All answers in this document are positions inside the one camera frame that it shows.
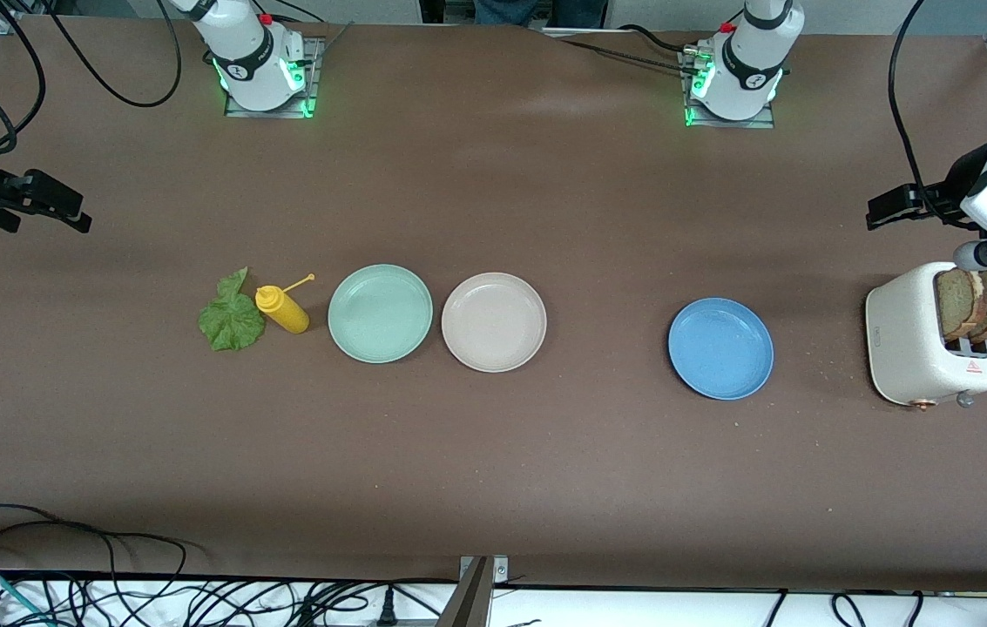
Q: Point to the mint green plate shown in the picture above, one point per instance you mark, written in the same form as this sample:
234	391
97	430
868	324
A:
380	313

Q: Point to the metal table bracket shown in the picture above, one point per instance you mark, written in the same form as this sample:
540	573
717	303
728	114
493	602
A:
476	601

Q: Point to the black power plug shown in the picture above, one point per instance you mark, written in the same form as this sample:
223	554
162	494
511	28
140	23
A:
387	610

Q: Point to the yellow mustard squeeze bottle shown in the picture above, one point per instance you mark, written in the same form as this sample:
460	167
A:
288	315

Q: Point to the white two-slot toaster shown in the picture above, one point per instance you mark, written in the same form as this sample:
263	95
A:
902	340

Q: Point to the person in blue jeans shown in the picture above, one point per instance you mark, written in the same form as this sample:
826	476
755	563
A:
502	10

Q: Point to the blue plate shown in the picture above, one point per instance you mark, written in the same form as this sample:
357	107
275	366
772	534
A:
719	348

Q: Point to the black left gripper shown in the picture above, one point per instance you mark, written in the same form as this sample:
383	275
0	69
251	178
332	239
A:
956	190

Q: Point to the green lettuce leaf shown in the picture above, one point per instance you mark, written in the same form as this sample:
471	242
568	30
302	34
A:
232	326

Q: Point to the beige plate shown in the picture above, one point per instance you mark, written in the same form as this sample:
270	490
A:
493	322

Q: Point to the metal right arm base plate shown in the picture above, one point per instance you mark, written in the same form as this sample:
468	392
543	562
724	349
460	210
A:
267	113

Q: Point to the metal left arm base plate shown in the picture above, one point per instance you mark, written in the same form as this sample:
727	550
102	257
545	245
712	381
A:
728	124

